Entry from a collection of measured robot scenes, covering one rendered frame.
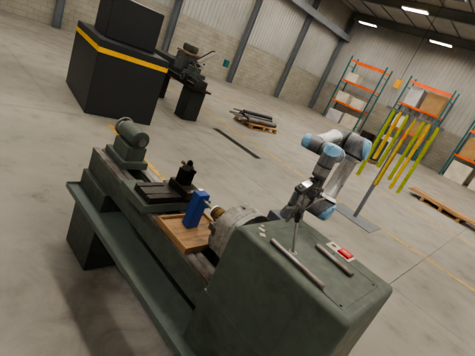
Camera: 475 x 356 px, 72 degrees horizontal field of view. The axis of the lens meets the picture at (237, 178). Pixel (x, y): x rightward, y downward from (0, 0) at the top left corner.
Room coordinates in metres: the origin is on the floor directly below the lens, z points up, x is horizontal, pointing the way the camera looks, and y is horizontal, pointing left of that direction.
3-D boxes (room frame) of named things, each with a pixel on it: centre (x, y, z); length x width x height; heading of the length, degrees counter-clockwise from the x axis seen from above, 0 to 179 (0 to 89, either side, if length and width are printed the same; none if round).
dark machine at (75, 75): (6.27, 2.99, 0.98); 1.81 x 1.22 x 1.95; 43
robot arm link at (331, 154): (1.52, -0.35, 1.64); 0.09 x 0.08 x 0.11; 153
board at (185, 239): (1.69, 0.11, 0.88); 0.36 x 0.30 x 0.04; 142
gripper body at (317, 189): (1.52, -0.35, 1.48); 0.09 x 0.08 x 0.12; 142
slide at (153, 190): (1.91, 0.35, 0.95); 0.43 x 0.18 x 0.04; 142
